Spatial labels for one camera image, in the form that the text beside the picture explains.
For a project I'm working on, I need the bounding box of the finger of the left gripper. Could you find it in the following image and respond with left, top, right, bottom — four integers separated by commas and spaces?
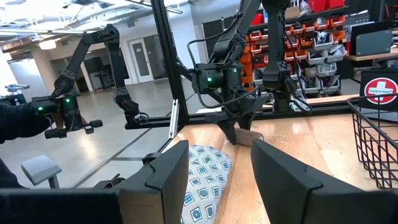
216, 120, 239, 146
238, 116, 254, 131

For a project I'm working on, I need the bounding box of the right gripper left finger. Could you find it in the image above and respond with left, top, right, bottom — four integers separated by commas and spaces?
119, 139, 190, 224

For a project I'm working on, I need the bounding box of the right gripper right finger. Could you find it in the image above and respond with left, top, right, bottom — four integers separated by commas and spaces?
250, 139, 398, 224

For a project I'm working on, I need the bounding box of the brown bandage roll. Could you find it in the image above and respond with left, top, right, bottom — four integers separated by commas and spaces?
234, 127, 264, 147

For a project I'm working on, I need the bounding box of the striped patterned fabric pouch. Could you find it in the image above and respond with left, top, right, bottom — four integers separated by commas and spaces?
180, 144, 233, 224

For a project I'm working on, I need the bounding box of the shelf with orange bins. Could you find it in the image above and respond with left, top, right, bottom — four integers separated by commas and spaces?
239, 0, 349, 104

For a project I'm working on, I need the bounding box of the grey stool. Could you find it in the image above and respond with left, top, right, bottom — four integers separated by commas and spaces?
21, 154, 63, 189

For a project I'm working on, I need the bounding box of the black first aid bag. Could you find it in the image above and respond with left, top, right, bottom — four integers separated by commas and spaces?
359, 67, 398, 122

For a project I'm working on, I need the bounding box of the black board on desk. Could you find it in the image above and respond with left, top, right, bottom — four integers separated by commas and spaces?
349, 20, 394, 57

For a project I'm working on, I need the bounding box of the person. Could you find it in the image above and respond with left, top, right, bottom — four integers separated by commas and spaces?
0, 101, 53, 189

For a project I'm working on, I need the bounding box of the silver frame bracket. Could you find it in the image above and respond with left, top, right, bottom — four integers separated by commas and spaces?
169, 99, 180, 139

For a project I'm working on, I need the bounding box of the black aluminium table frame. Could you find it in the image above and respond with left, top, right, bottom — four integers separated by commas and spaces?
124, 0, 361, 156

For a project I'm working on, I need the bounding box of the black wire basket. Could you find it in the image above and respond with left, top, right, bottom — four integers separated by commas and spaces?
346, 93, 398, 190

